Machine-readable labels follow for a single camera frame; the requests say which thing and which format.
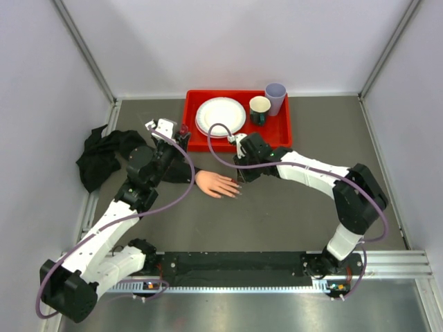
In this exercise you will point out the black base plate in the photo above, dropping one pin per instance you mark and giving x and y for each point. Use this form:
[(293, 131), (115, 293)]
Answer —
[(250, 269)]

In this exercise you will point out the lavender plastic cup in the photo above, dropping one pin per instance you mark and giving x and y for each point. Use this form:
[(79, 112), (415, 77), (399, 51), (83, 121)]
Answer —
[(275, 93)]

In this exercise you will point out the black sleeve cloth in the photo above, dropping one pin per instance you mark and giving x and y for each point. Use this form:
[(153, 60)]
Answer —
[(104, 155)]

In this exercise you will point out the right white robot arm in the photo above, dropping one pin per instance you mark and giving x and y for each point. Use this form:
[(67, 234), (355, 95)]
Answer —
[(358, 197)]

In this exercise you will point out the red nail polish bottle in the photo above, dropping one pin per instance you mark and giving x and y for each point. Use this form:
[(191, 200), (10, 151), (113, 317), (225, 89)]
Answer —
[(183, 130)]

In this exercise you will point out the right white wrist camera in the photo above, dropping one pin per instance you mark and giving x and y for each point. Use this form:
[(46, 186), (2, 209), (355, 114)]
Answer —
[(235, 140)]

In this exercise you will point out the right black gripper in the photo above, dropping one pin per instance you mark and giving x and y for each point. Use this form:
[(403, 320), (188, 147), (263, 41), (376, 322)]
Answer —
[(245, 178)]

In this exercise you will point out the white paper plates stack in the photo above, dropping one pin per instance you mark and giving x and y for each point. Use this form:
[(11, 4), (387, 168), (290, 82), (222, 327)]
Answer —
[(228, 113)]

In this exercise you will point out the dark green mug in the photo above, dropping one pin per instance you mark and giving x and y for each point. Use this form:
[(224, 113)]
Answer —
[(259, 107)]

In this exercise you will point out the mannequin hand with nails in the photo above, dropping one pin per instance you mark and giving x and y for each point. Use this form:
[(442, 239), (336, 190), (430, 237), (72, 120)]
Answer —
[(216, 185)]

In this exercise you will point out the grey slotted cable duct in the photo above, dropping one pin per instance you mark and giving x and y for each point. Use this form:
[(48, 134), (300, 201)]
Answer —
[(149, 288)]

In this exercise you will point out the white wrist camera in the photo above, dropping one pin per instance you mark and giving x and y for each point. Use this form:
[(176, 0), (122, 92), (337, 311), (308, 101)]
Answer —
[(235, 140), (161, 128)]

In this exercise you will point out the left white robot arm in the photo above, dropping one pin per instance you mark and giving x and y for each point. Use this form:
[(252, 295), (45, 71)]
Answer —
[(74, 283)]

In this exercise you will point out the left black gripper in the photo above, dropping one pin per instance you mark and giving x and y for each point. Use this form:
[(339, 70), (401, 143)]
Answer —
[(181, 142)]

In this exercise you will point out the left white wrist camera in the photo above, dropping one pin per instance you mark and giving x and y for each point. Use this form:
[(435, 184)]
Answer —
[(161, 128)]

